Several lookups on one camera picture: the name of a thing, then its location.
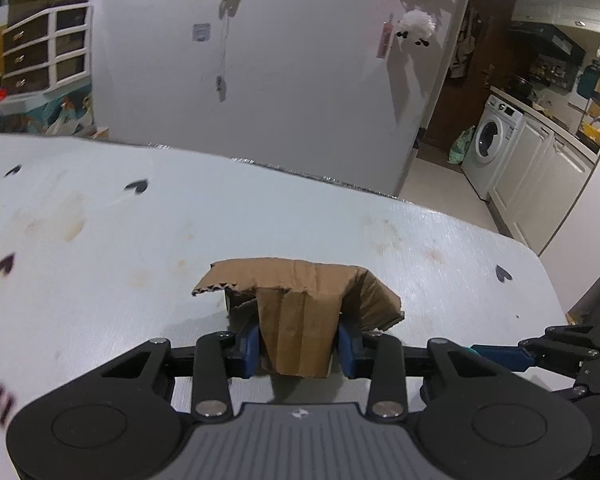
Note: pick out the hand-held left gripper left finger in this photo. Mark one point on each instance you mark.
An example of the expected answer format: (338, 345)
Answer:
(250, 350)

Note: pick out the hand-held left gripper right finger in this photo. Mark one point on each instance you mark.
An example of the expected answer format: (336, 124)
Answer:
(346, 355)

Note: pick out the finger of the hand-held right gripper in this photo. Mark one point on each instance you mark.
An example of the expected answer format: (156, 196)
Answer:
(505, 356)

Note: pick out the brown paper bag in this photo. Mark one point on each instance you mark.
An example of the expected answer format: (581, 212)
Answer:
(300, 320)

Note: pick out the white kitchen cabinets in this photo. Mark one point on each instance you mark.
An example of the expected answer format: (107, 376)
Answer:
(535, 185)

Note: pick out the white washing machine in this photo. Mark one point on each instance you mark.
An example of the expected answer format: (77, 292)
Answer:
(492, 145)

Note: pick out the green bag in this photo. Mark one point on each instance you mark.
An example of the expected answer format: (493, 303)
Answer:
(461, 146)

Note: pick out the black cooking pot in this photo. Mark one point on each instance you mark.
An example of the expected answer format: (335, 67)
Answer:
(521, 85)

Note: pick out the brown wooden door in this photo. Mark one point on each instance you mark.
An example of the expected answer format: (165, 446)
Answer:
(475, 85)

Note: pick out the teal printed cloth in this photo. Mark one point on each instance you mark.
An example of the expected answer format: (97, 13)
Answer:
(65, 117)

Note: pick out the brown hanging bag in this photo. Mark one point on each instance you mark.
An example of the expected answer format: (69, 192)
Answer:
(462, 50)

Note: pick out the pink hanging tag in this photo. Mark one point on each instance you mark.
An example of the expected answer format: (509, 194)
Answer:
(385, 40)

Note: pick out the black range hood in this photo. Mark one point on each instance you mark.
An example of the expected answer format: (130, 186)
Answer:
(547, 40)

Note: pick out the white sheep plush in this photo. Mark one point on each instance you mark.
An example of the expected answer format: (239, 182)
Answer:
(416, 27)

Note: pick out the white drawer cabinet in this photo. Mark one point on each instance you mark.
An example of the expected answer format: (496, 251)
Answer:
(45, 50)

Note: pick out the small wall photo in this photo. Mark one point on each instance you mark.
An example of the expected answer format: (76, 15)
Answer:
(201, 32)

